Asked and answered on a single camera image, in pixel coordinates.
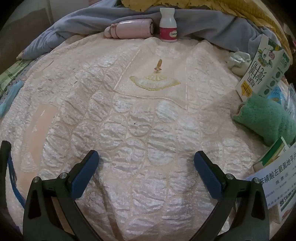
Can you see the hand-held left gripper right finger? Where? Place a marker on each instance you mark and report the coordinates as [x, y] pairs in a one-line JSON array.
[[208, 172]]

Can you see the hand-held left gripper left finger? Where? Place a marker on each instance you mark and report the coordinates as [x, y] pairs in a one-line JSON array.
[[85, 173]]

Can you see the green white medicine box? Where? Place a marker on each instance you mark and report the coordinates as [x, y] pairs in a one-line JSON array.
[[272, 153]]

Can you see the green fluffy sock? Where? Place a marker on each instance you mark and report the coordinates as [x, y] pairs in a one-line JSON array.
[[266, 115]]

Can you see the pink quilted bedspread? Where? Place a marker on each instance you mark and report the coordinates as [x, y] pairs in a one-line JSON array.
[[148, 115]]

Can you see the black object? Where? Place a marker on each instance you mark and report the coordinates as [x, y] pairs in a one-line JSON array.
[[4, 153]]

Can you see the silver blue printed packet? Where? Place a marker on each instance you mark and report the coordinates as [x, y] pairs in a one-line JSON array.
[[283, 92]]

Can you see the white green milk carton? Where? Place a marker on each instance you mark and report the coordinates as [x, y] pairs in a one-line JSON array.
[[259, 74]]

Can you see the green plaid cloth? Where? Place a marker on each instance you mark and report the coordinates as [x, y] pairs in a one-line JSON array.
[[13, 69]]

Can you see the grey blanket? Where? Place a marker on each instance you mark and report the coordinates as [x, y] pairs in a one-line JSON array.
[[208, 25]]

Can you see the white pill bottle pink label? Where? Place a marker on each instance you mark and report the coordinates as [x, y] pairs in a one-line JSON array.
[[168, 23]]

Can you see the yellow blanket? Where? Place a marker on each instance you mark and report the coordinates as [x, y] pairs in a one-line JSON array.
[[242, 9]]

